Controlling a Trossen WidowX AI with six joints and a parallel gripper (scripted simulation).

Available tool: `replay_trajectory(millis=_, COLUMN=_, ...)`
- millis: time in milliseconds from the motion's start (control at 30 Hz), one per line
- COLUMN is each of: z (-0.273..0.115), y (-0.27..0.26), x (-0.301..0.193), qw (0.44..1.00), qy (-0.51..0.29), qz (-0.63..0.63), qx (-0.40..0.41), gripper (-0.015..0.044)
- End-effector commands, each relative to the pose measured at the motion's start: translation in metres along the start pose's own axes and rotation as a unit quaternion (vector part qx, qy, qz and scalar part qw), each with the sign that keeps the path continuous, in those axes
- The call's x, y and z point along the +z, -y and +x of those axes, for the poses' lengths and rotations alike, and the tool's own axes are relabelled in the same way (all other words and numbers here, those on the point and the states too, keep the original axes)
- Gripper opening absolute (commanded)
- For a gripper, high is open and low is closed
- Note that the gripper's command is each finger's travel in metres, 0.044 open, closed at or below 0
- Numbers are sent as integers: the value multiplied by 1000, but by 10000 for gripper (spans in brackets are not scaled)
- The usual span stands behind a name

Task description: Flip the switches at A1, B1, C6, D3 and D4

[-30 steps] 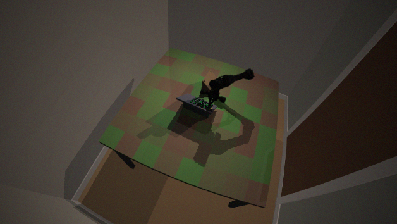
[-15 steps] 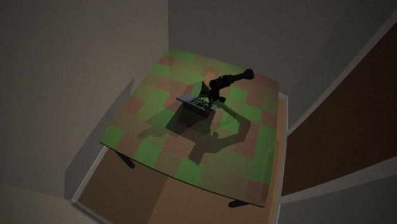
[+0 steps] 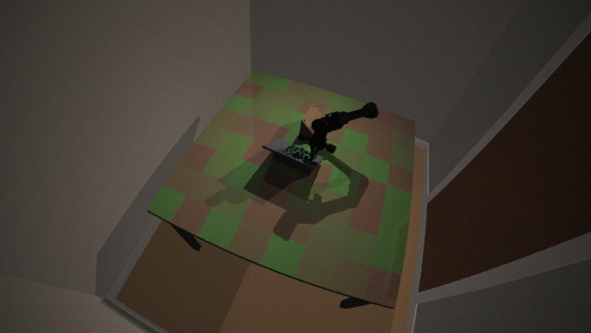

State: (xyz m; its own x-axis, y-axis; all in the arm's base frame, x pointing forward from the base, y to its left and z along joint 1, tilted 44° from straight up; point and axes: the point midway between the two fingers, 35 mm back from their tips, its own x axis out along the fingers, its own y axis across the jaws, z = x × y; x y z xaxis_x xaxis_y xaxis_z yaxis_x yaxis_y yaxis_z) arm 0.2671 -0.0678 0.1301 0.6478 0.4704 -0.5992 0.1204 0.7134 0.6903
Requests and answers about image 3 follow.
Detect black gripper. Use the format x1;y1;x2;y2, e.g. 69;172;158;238
298;131;336;159

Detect grey switch panel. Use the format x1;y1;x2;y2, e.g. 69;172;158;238
262;139;324;176

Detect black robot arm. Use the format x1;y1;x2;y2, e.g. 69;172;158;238
311;102;379;148

